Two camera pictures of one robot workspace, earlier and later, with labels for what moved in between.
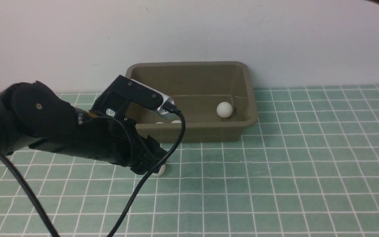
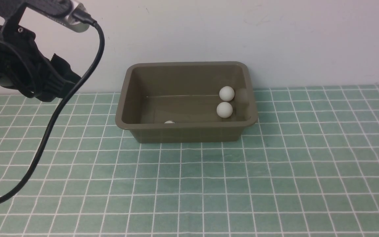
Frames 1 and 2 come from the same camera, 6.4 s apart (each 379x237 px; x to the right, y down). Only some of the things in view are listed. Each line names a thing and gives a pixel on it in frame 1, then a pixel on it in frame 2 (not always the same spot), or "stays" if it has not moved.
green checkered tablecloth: (318, 161) stays
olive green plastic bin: (216, 98) stays
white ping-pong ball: (224, 109) stays
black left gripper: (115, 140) → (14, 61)
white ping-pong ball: (161, 171) → (226, 93)
